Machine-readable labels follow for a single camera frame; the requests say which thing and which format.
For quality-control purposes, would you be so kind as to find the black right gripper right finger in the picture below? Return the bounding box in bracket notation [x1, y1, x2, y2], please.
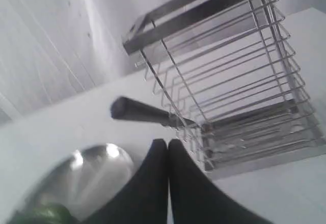
[168, 139, 271, 223]

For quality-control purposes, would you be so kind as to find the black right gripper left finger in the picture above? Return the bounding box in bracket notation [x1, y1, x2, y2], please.
[86, 139, 169, 223]

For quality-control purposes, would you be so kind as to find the black handled kitchen knife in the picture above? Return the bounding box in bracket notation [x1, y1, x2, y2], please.
[110, 96, 200, 128]

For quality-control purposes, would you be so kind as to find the green chili pepper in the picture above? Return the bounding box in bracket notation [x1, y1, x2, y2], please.
[7, 203, 79, 223]

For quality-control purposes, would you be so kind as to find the round steel plate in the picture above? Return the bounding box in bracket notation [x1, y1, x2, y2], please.
[8, 144, 135, 223]

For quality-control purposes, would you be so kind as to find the white backdrop curtain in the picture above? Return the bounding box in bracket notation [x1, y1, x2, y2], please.
[0, 0, 326, 123]

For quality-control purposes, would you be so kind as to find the chrome wire utensil holder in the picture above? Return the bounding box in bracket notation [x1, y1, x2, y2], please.
[123, 0, 325, 178]

